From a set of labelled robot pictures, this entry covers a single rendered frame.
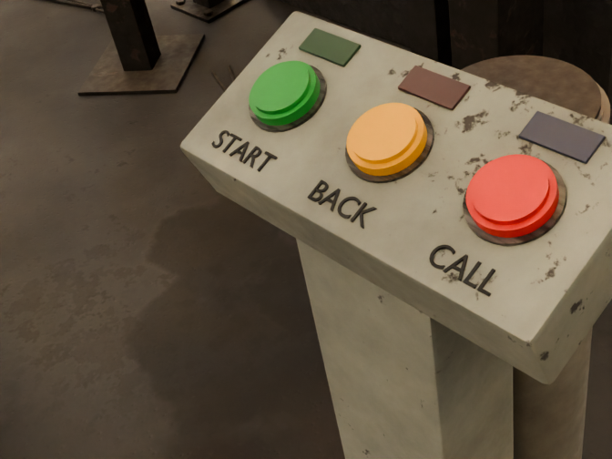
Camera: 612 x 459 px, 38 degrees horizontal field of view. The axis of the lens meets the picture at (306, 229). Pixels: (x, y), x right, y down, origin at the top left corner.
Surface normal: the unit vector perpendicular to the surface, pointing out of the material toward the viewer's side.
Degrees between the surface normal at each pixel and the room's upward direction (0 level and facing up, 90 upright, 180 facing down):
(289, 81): 20
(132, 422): 0
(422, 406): 90
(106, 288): 0
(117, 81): 0
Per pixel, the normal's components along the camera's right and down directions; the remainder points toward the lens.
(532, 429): 0.07, 0.66
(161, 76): -0.15, -0.74
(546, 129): -0.39, -0.51
